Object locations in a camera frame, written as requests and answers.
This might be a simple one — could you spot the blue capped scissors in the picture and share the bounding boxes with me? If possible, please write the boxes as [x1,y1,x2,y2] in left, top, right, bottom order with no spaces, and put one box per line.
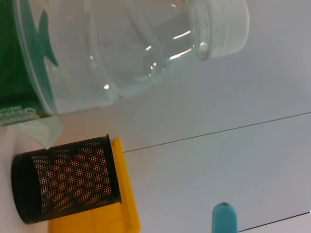
[212,202,238,233]

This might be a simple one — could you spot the clear green-label water bottle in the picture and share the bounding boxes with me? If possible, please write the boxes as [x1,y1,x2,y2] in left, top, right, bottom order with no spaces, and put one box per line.
[0,0,250,127]

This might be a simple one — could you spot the yellow plastic bin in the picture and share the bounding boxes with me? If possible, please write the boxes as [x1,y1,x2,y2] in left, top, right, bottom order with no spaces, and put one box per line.
[48,137,141,233]

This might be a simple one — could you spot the black mesh pen holder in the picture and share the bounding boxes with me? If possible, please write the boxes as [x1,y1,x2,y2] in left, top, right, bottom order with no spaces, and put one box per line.
[11,134,124,225]

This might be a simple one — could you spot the translucent green fruit plate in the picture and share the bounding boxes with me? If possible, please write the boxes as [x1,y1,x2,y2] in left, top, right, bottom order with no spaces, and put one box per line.
[18,116,65,150]

